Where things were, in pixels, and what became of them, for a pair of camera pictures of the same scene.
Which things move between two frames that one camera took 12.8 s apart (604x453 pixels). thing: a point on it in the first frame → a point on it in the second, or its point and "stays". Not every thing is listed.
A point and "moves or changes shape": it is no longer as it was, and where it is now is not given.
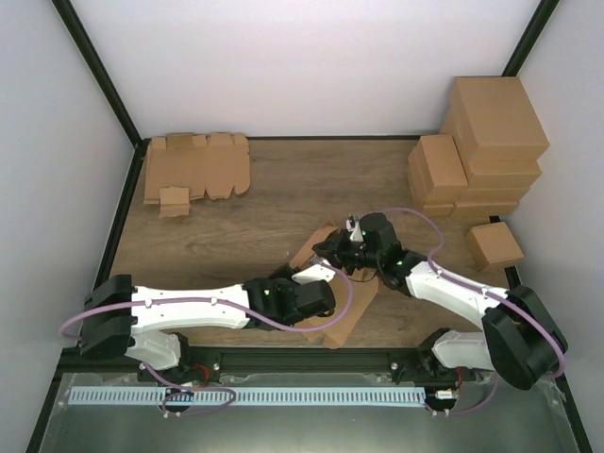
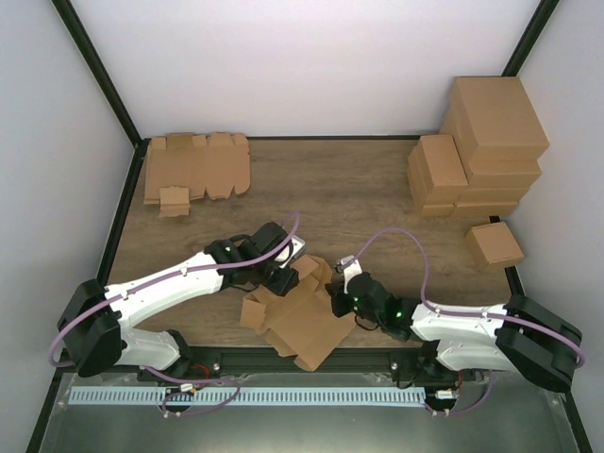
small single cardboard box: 493,247 stays
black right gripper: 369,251 → 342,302
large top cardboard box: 493,119 stays
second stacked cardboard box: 503,173 stays
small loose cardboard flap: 174,201 stays
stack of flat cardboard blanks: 218,167 stays
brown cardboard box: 354,292 moves or changes shape
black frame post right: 532,32 stays
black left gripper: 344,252 → 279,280
